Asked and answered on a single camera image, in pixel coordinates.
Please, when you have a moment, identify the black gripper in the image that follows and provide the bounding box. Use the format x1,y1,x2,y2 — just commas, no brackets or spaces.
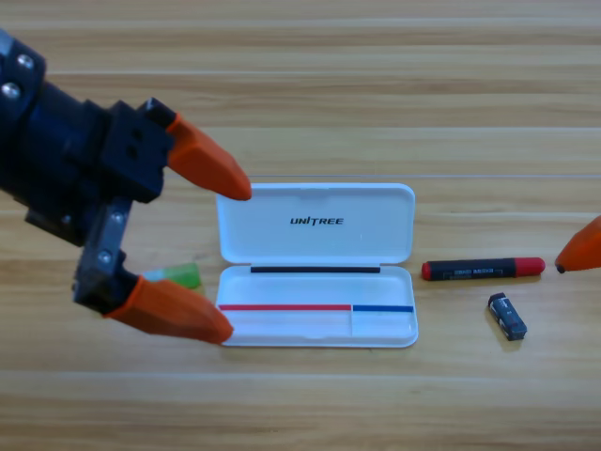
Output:
0,84,254,317

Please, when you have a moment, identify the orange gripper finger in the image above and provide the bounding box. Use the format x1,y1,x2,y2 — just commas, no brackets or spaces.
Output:
105,275,235,345

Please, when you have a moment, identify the orange black-tipped gripper finger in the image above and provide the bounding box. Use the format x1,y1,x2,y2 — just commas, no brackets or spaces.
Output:
554,214,601,274

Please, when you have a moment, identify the green highlighter pen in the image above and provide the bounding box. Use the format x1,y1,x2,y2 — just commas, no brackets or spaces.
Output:
140,262,204,290

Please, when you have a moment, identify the eraser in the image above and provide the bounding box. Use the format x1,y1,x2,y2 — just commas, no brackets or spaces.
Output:
486,290,529,342

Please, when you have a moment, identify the red and black marker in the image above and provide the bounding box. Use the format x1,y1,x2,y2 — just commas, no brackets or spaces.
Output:
421,257,547,283

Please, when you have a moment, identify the white Unitree pencil case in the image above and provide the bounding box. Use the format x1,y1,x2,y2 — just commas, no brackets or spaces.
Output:
213,181,420,350

